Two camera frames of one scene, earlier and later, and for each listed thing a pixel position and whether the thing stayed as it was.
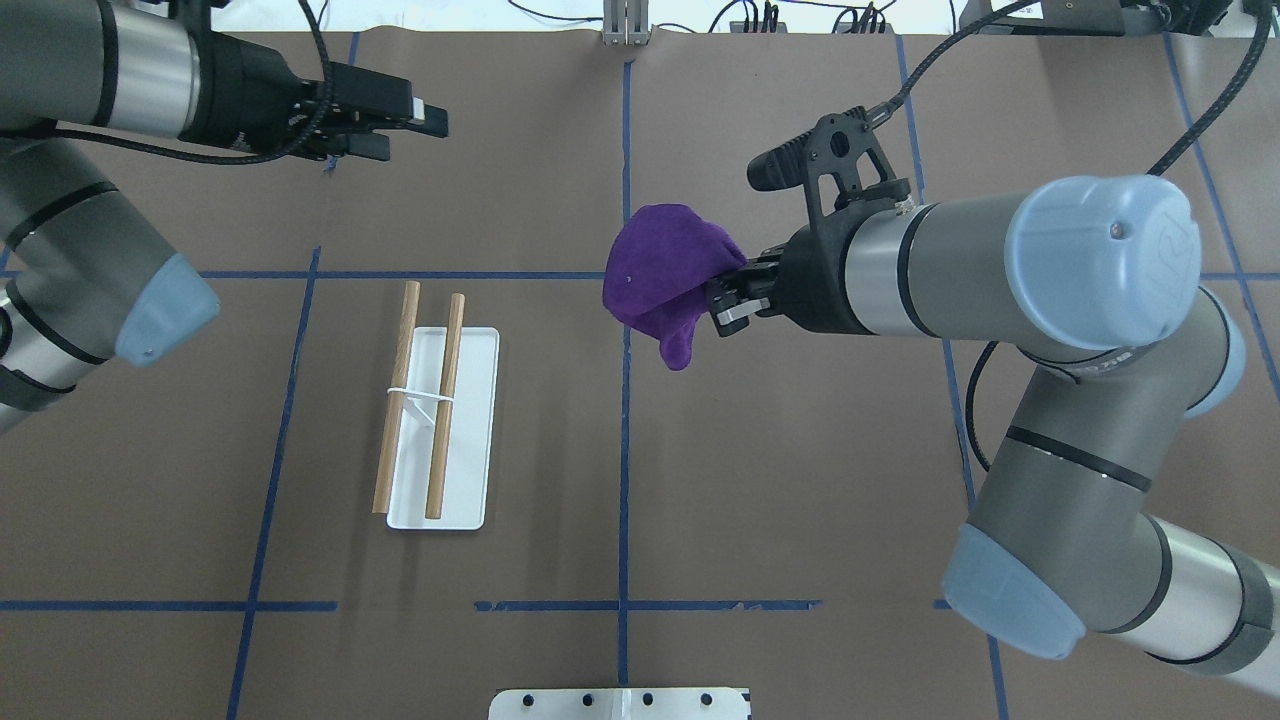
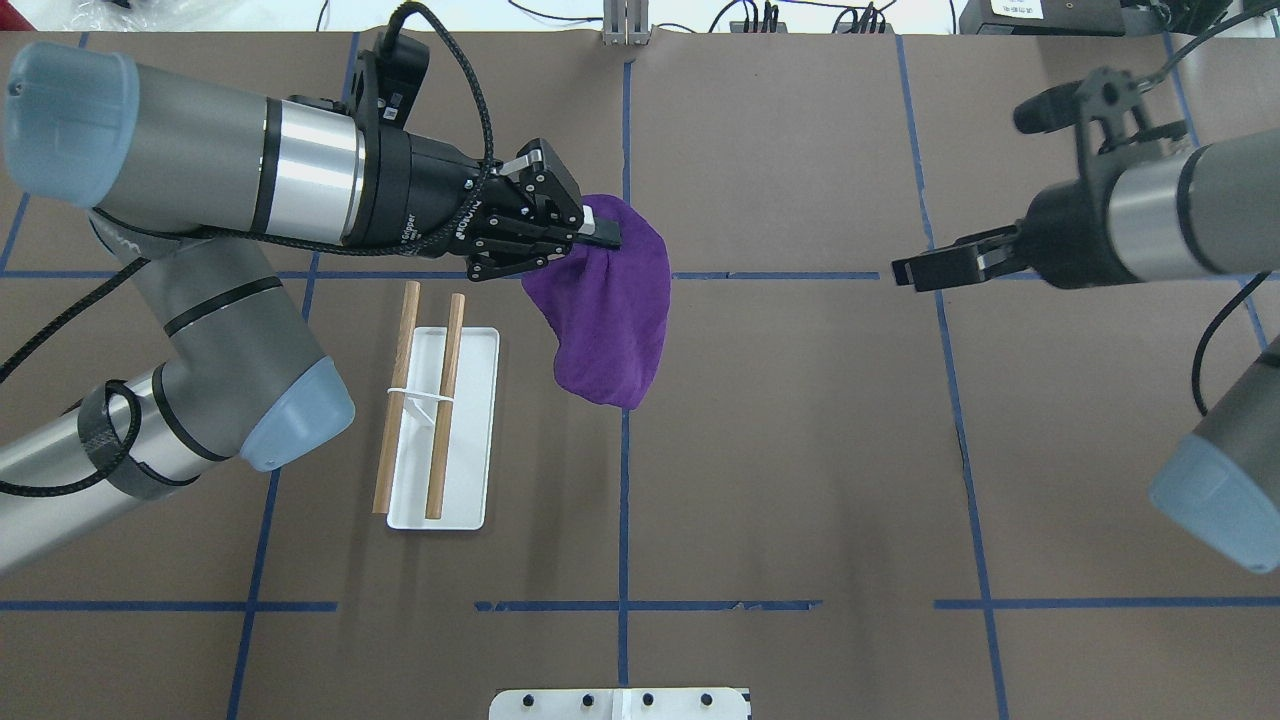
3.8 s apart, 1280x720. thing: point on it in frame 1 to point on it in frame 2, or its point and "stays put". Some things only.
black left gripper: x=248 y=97 to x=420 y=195
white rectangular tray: x=433 y=464 stays put
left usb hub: x=739 y=27 stays put
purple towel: x=658 y=266 to x=609 y=308
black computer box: x=1060 y=18 stays put
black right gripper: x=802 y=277 to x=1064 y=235
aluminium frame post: x=625 y=22 stays put
